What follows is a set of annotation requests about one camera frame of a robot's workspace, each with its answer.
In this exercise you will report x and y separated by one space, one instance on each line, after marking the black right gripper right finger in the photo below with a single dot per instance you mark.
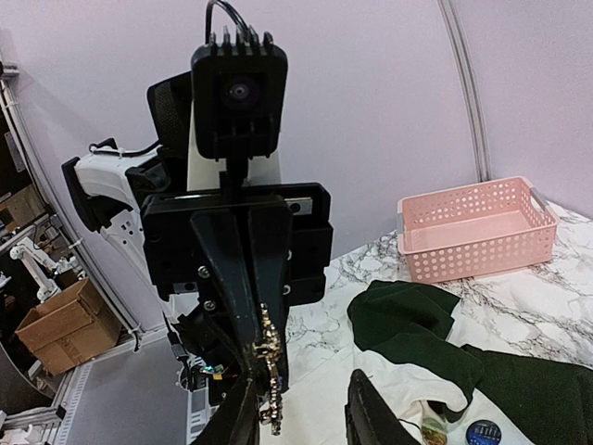
369 420

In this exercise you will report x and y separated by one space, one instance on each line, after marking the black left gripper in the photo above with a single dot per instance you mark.
269 244

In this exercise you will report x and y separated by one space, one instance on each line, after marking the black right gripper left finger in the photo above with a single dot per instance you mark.
236 422

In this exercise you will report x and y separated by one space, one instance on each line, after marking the white and green t-shirt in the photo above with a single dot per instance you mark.
515 350

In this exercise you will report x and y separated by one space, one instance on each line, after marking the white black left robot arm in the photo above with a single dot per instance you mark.
108 188

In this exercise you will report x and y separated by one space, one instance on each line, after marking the round landscape picture badge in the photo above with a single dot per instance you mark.
434 431

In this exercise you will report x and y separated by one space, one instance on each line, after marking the round blue picture badge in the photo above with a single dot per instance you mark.
483 432

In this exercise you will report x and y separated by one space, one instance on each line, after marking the brown cardboard boxes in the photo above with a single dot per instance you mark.
70 328

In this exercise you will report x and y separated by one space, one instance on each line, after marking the pink plastic perforated basket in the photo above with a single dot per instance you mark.
474 230

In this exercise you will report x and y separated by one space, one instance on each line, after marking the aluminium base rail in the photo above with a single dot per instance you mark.
126 396

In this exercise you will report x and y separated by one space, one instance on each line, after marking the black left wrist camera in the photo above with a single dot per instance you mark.
238 96

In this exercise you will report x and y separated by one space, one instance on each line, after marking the aluminium left corner post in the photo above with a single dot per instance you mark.
469 89

